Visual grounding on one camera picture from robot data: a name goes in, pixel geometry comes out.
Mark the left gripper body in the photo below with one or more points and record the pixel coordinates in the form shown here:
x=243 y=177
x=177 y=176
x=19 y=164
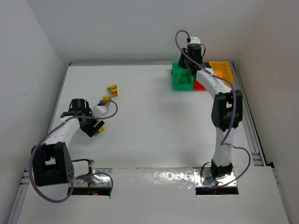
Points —
x=94 y=128

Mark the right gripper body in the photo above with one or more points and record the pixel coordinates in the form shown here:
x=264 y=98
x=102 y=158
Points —
x=182 y=61

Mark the green square lego brick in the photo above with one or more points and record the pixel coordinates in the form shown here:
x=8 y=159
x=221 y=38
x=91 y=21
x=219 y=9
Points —
x=181 y=80

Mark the red green flower lego stack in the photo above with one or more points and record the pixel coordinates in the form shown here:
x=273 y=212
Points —
x=104 y=102

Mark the yellow long lego brick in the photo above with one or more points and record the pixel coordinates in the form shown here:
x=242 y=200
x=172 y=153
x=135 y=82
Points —
x=101 y=129

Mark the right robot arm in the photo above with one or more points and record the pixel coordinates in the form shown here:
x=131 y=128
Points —
x=226 y=111

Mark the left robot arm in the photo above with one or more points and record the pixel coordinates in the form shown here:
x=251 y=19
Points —
x=52 y=163

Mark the green plastic bin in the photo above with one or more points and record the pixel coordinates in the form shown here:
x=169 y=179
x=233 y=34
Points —
x=188 y=85

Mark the red plastic bin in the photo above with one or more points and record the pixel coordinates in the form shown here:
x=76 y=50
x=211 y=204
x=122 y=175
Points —
x=196 y=85

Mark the yellow plastic bin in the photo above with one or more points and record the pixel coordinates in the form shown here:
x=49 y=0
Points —
x=223 y=67

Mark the yellow arch lego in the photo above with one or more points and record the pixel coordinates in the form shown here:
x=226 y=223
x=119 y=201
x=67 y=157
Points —
x=112 y=87

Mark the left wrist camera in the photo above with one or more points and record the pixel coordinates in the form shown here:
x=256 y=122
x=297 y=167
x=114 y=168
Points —
x=99 y=110

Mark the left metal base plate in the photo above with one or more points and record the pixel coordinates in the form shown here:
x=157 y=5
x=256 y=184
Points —
x=100 y=180

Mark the metal base plate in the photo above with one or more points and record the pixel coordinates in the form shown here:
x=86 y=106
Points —
x=203 y=178
x=100 y=180

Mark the aluminium frame rail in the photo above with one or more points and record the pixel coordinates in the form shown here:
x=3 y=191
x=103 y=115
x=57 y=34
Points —
x=248 y=123

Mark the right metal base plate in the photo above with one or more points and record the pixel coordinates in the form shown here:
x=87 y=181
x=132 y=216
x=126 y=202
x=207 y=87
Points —
x=203 y=178

